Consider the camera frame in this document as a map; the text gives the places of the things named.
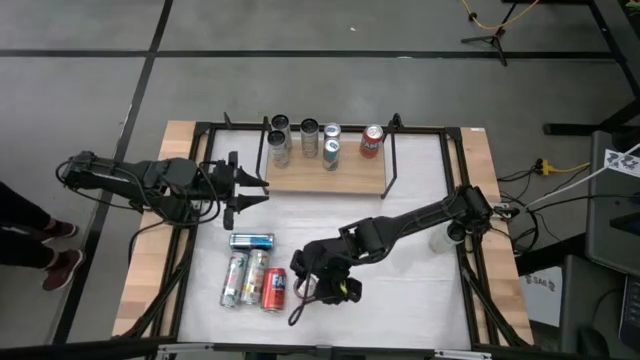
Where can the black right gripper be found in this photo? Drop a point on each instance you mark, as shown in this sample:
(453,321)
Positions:
(325,260)

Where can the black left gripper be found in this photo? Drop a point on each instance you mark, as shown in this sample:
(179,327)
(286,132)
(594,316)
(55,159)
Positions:
(217,180)

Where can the blue silver Red Bull can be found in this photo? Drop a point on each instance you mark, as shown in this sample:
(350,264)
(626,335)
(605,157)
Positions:
(251,241)
(330,152)
(332,131)

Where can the white Celsius can orange print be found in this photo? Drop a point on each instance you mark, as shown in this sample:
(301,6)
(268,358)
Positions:
(309,137)
(254,276)

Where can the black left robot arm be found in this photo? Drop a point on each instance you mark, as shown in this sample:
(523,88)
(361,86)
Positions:
(125,177)

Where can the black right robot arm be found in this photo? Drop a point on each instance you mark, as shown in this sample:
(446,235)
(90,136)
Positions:
(415,220)

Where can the person's shoe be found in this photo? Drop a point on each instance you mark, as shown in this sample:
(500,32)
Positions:
(60,230)
(62,270)

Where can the person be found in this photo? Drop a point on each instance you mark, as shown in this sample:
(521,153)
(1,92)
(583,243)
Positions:
(20,210)

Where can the black tripod stand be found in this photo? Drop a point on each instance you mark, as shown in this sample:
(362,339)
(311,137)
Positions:
(495,40)

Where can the gray equipment case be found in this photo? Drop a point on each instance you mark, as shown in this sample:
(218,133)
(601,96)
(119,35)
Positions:
(607,225)

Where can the white printed tag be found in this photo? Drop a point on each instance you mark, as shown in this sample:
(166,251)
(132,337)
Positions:
(622,162)

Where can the wooden shelf black metal frame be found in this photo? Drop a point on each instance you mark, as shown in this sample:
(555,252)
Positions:
(325,180)

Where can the black metal table frame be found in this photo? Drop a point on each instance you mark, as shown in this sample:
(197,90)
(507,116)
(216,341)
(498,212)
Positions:
(325,127)

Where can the black desk frame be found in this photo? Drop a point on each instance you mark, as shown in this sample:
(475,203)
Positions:
(616,50)

